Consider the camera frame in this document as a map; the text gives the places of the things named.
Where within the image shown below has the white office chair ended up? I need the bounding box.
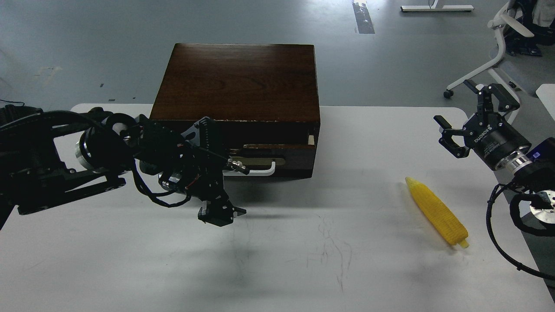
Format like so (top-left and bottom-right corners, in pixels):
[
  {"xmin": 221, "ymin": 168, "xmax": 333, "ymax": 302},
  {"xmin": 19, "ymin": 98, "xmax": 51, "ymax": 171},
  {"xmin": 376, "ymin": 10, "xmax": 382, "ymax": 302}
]
[{"xmin": 443, "ymin": 0, "xmax": 554, "ymax": 99}]

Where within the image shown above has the wooden drawer with white handle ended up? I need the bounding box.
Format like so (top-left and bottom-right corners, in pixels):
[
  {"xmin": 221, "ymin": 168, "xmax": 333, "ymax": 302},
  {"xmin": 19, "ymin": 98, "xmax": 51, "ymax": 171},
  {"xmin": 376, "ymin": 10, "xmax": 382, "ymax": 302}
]
[{"xmin": 224, "ymin": 134, "xmax": 318, "ymax": 179}]

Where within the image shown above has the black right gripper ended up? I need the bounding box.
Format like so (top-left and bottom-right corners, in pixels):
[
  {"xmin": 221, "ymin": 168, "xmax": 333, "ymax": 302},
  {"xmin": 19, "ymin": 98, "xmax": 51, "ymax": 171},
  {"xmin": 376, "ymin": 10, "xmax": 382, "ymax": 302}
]
[{"xmin": 434, "ymin": 79, "xmax": 531, "ymax": 171}]

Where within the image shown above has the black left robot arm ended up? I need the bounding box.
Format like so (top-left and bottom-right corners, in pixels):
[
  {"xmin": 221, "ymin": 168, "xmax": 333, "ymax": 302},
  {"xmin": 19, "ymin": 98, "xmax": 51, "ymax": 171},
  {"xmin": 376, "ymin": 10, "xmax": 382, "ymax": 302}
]
[{"xmin": 0, "ymin": 104, "xmax": 249, "ymax": 227}]

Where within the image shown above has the white table corner right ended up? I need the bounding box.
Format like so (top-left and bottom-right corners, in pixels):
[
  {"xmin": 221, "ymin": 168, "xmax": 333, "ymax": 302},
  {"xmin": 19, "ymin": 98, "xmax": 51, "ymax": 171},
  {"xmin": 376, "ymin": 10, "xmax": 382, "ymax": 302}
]
[{"xmin": 535, "ymin": 84, "xmax": 555, "ymax": 120}]

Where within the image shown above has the dark wooden drawer cabinet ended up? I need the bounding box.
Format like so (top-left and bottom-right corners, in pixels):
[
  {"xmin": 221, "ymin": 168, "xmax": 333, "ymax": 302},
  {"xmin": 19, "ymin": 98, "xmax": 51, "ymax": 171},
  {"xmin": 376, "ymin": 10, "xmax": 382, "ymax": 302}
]
[{"xmin": 149, "ymin": 43, "xmax": 321, "ymax": 179}]

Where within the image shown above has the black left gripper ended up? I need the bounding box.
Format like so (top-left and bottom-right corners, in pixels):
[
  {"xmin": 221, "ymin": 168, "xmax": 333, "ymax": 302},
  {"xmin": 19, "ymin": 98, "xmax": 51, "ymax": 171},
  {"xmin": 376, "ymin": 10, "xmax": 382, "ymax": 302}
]
[{"xmin": 158, "ymin": 117, "xmax": 247, "ymax": 227}]

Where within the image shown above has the yellow toy corn cob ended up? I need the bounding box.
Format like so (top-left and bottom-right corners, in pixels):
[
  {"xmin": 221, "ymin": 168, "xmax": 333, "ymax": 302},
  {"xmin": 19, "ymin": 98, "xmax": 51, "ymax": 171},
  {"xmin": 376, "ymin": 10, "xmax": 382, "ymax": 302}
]
[{"xmin": 405, "ymin": 176, "xmax": 470, "ymax": 248}]

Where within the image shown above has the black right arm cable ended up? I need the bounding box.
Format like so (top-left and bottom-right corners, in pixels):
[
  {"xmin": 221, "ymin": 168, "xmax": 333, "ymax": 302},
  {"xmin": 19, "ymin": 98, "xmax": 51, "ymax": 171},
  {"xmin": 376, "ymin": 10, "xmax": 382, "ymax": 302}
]
[{"xmin": 486, "ymin": 182, "xmax": 555, "ymax": 280}]

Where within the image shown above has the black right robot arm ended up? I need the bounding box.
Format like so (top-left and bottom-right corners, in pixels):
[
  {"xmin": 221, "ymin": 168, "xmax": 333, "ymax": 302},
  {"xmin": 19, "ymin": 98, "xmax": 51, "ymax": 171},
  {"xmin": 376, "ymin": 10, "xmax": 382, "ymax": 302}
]
[{"xmin": 434, "ymin": 79, "xmax": 554, "ymax": 237}]

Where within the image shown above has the white desk foot bar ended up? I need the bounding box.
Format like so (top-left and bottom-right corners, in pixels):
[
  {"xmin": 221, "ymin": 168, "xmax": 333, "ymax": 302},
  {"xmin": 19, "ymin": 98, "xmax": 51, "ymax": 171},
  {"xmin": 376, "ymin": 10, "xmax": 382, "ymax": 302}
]
[{"xmin": 400, "ymin": 0, "xmax": 474, "ymax": 13}]

